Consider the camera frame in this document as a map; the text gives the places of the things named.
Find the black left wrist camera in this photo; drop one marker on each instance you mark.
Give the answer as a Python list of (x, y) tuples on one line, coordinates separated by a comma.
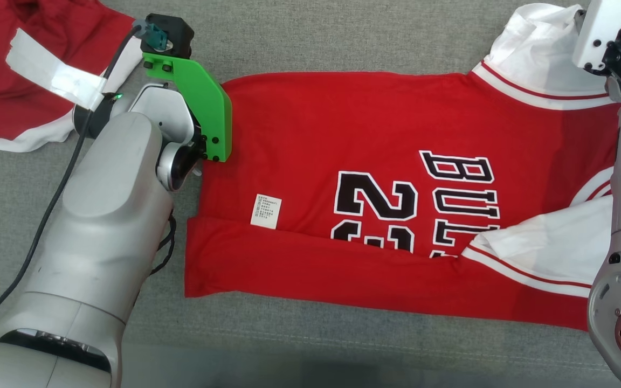
[(176, 29)]

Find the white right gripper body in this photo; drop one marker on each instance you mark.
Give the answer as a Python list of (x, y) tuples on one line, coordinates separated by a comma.
[(599, 32)]

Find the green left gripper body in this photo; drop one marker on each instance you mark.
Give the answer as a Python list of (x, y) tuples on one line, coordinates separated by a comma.
[(208, 113)]

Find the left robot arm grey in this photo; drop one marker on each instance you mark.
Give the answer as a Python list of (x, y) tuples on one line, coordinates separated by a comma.
[(105, 215)]

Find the red basketball jersey white sleeves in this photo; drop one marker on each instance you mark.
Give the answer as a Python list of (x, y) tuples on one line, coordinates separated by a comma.
[(316, 134)]

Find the white tape label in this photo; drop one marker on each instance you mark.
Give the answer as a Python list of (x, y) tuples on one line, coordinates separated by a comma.
[(52, 73)]

